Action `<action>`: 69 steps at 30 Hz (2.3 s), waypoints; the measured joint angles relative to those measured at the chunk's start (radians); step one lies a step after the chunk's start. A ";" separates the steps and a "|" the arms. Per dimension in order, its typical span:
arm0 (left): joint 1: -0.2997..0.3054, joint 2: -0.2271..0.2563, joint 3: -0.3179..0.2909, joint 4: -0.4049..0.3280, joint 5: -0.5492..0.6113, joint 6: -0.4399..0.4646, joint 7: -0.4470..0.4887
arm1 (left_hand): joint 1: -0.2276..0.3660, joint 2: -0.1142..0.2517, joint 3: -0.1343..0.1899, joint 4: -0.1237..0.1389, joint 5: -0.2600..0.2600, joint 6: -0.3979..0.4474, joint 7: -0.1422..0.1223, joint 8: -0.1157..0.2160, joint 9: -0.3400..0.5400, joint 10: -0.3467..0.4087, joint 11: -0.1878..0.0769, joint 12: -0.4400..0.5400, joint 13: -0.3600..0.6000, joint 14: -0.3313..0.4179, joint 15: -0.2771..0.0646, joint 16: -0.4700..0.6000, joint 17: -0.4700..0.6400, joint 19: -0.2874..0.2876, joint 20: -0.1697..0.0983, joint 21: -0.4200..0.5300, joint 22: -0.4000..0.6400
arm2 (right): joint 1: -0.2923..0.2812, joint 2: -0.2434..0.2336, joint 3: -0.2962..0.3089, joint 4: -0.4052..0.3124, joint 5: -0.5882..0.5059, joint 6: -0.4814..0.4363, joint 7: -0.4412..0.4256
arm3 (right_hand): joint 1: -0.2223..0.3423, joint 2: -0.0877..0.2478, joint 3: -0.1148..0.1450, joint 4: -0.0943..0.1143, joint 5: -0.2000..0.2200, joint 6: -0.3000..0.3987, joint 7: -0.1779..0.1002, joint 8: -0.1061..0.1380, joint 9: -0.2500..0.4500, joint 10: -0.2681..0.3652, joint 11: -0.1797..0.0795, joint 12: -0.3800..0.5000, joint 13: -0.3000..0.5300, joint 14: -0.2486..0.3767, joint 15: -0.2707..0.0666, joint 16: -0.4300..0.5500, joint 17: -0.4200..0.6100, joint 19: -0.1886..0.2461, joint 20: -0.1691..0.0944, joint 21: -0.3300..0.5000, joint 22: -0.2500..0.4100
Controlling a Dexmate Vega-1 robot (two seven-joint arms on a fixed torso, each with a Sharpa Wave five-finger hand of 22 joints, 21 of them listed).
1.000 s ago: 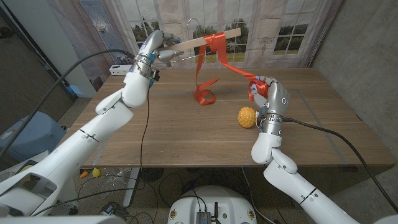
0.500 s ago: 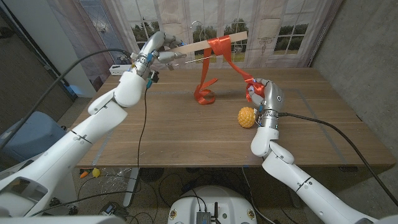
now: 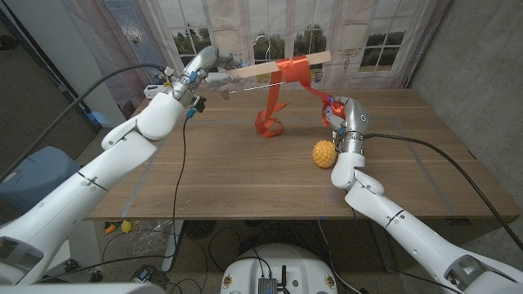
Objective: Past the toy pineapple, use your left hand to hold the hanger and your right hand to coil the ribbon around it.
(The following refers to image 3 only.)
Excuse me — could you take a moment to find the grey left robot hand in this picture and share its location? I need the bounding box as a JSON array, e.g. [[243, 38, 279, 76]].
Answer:
[[181, 45, 247, 90]]

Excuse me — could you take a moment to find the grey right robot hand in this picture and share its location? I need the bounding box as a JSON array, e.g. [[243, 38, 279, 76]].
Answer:
[[322, 96, 370, 139]]

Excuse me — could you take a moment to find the wooden clip hanger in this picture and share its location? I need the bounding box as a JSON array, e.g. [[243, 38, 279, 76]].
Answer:
[[220, 33, 333, 101]]

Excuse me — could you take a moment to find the red ribbon with spool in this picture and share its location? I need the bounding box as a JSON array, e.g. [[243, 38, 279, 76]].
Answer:
[[254, 54, 347, 139]]

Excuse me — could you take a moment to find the white robot base edge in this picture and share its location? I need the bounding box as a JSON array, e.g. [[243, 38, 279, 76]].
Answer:
[[0, 281, 167, 294]]

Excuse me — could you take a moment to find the yellow toy pineapple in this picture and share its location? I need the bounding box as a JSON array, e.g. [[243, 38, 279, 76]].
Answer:
[[311, 139, 339, 169]]

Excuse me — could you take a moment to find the printed window backdrop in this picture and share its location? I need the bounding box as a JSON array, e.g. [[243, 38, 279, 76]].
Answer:
[[60, 0, 451, 120]]

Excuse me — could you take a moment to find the white power strip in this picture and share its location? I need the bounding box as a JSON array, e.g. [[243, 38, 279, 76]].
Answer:
[[142, 83, 173, 100]]

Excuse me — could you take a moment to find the grey table leg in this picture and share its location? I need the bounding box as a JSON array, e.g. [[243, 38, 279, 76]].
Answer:
[[378, 238, 398, 274]]

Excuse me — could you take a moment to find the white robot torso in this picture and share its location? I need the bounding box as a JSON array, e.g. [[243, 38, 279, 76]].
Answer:
[[220, 243, 340, 294]]

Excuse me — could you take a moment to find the clear plastic sheet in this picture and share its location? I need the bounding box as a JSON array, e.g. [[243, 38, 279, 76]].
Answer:
[[132, 220, 173, 263]]

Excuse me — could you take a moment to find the white table leg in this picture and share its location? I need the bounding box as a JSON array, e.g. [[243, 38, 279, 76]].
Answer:
[[161, 220, 186, 273]]

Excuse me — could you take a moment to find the grey electronics box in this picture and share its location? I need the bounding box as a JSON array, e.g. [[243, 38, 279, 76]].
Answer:
[[257, 277, 280, 294]]

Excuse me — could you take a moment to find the blue plastic bin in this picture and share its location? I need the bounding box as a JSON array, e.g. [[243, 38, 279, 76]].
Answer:
[[0, 145, 82, 214]]

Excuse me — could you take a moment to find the small black floor device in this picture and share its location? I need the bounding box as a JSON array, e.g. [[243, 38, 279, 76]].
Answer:
[[133, 264, 168, 286]]

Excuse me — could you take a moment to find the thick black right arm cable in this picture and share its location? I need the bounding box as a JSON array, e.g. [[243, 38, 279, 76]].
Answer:
[[362, 131, 523, 252]]

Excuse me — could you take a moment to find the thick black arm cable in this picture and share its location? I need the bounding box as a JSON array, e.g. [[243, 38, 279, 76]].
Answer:
[[0, 62, 168, 181], [362, 131, 523, 252]]

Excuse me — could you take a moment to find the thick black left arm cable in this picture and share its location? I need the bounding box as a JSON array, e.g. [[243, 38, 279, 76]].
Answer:
[[0, 62, 168, 181]]

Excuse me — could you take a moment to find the thin black left wrist cable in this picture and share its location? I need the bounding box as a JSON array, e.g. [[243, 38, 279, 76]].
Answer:
[[35, 113, 194, 283]]

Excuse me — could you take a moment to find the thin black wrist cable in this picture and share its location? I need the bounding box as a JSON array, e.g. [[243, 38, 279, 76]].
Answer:
[[35, 113, 194, 283], [350, 207, 467, 294]]

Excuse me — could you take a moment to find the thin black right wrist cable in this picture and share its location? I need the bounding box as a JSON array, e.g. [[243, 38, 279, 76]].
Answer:
[[350, 207, 467, 294]]

